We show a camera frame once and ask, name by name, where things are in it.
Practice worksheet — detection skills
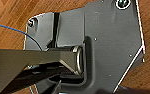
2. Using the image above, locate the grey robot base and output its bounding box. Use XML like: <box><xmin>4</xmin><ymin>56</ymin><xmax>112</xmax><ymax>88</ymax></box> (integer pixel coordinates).
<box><xmin>24</xmin><ymin>0</ymin><xmax>147</xmax><ymax>94</ymax></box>

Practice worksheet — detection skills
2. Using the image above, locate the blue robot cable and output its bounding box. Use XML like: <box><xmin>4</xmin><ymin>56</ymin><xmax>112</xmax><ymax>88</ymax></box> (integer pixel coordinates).
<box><xmin>0</xmin><ymin>22</ymin><xmax>45</xmax><ymax>53</ymax></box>

